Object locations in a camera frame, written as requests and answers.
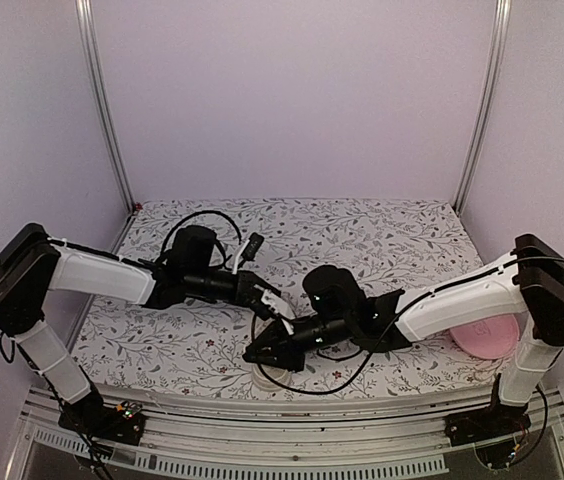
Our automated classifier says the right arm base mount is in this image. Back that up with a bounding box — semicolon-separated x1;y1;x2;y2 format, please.
444;395;531;446

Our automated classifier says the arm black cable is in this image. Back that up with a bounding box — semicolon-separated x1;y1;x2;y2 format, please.
159;210;243;266
249;299;408;397

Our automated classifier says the left aluminium frame post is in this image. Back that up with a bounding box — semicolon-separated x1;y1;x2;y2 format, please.
75;0;136;215

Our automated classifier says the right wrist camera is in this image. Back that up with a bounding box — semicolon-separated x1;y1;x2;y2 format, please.
261;290;296;336

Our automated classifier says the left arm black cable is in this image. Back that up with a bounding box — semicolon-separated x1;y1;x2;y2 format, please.
159;210;243;266

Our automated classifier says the floral patterned table mat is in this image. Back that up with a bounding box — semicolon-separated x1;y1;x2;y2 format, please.
72;199;507;402

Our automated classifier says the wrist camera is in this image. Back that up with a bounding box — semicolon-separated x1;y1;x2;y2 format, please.
231;232;264;274
261;290;296;336

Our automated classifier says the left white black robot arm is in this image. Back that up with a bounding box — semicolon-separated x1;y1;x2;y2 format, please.
0;223;280;434

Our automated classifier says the right aluminium frame post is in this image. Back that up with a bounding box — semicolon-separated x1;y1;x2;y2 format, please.
452;0;512;217

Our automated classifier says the aluminium front rail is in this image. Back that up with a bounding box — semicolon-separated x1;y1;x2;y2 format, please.
4;384;564;480

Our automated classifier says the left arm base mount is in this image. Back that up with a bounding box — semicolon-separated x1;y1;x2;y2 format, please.
58;398;147;446

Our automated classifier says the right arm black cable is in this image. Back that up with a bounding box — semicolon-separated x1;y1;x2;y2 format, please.
249;299;408;397

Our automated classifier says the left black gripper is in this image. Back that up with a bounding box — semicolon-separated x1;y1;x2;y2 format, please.
185;267;276;307

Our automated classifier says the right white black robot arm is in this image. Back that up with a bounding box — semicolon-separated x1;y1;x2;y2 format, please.
243;234;564;436

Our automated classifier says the cream white sneaker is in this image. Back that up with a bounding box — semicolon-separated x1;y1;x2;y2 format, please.
251;294;296;391

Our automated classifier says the aluminium frame post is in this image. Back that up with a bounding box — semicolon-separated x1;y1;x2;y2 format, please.
452;0;512;217
75;0;136;215

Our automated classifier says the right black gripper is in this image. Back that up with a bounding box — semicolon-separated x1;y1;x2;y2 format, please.
240;316;353;376

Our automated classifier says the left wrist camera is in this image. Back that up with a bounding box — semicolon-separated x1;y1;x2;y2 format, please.
231;232;264;274

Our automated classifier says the pink round plate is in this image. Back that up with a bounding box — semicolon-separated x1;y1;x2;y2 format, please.
449;314;520;360

